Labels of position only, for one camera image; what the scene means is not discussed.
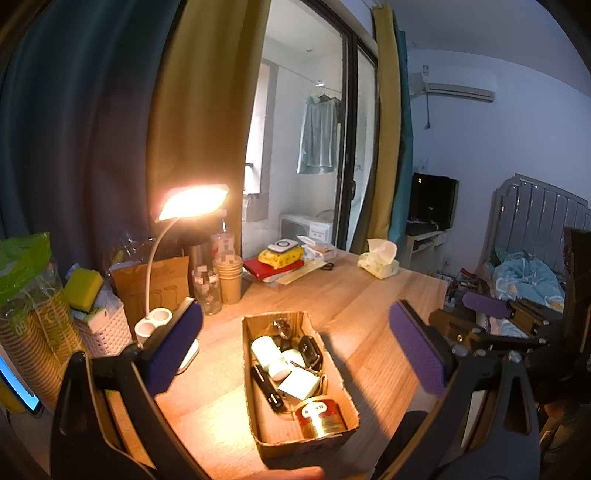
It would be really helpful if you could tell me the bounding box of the yellow tissue pack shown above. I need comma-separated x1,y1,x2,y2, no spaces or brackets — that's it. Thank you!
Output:
358,239,400,279

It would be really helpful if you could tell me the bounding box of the white television stand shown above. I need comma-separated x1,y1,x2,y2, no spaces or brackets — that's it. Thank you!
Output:
405,228,448,273

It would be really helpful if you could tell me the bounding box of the black sliding door frame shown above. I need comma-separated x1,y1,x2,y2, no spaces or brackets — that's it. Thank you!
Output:
332,0,382,252

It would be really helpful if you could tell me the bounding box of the teal curtain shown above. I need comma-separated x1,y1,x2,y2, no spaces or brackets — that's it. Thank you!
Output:
390,30,415,266

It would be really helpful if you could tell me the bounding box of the white plastic basket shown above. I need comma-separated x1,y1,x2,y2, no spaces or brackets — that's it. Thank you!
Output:
74,305,133,358

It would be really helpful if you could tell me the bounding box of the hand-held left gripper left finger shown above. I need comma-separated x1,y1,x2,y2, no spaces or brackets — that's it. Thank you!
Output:
51,298,208,480

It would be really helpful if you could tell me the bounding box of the red metal can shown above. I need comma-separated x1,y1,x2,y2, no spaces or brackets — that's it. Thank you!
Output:
294,397,348,439

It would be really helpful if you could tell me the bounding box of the dark blue curtain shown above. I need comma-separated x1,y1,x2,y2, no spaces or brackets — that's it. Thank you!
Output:
0,0,181,287

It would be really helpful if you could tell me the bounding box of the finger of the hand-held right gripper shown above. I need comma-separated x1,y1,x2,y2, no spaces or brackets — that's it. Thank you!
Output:
462,291,555,330
429,309,546,354

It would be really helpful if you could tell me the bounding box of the hanging pale green garment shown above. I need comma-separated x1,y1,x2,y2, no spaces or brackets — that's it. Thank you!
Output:
297,92,342,175

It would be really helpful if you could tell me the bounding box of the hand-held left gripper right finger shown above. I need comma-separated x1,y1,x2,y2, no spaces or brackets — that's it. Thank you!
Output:
389,300,541,480

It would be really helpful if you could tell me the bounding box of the narrow yellow curtain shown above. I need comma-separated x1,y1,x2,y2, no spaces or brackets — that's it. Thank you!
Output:
351,2,402,254

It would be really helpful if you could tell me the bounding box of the white desk lamp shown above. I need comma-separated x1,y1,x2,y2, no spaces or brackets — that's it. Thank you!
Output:
135,185,229,374

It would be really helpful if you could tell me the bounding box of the stack of brown paper cups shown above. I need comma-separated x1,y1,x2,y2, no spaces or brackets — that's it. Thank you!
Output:
212,255,244,304

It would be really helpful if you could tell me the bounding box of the yellow green sponge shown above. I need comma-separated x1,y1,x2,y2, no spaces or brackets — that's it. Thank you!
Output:
64,268,105,312

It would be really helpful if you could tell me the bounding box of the clear plastic document folder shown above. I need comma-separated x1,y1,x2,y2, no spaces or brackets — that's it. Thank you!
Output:
263,273,301,290

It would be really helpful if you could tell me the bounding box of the clear plastic water bottle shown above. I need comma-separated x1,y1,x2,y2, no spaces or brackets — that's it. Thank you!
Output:
210,208,236,264

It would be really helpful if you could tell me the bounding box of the white charger adapter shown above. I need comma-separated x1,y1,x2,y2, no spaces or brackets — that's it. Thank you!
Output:
277,367,324,402

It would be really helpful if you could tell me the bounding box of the yellow wet wipes pack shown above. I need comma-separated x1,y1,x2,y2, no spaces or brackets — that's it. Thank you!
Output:
257,247,304,270

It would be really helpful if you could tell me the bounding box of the clear plastic bag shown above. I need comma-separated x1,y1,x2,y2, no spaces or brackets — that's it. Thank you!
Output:
108,235,155,267

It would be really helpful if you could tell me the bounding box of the green bag of paper cups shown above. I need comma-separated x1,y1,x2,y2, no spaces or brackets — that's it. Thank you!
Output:
0,232,86,411

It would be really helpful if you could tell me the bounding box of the white air conditioner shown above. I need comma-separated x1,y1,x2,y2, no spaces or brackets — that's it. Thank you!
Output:
410,69,496,103

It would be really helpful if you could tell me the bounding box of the blue printed blanket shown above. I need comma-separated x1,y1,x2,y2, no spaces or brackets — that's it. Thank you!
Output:
489,251,566,337

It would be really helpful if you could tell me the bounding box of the tablet with lit screen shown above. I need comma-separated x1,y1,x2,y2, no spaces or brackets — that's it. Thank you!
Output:
0,355,45,418

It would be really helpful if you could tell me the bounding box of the white appliance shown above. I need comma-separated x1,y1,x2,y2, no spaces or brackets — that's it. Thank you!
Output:
279,213,334,245

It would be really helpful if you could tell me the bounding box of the brown printed carton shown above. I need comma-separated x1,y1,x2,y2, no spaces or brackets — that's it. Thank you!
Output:
111,256,192,328

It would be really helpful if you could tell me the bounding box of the manila envelope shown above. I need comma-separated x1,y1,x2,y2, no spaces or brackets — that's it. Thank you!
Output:
277,258,328,286

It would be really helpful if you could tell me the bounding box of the red book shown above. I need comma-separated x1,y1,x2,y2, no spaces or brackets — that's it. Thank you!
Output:
242,258,305,281

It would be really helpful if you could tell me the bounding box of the steel thermos flask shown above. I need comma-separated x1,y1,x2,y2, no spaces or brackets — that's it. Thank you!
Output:
180,231,215,275

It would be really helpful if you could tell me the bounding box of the person's left hand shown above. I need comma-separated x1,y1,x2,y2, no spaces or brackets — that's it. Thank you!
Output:
249,466,326,480

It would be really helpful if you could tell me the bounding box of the grey padded headboard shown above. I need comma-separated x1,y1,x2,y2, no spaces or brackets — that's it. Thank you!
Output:
480,173,591,287

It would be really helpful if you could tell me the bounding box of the cardboard box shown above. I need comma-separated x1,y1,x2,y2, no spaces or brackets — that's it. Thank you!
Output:
241,310,361,469

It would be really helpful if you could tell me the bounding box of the wide yellow curtain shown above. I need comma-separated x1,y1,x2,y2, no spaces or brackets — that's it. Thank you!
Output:
145,0,273,259

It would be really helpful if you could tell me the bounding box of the white pill bottle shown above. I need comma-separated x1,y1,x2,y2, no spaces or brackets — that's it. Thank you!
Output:
250,336,293,381

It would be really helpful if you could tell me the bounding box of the black television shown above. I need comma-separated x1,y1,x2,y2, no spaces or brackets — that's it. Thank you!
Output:
406,173,460,230

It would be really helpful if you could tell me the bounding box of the pile of small floor items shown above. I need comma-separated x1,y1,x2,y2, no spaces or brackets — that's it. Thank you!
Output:
436,268,481,311

